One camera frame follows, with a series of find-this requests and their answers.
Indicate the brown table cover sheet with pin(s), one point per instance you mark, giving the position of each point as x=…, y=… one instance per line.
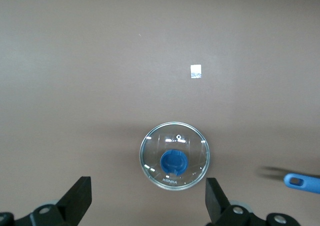
x=100, y=85

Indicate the small clear tape piece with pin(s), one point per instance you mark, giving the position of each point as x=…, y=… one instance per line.
x=195, y=71

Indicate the glass lid with blue knob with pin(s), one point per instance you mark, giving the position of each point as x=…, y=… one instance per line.
x=173, y=162

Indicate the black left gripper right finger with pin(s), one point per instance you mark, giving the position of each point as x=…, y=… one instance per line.
x=220, y=211

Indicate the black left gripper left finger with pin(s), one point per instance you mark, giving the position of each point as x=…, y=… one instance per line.
x=70, y=206

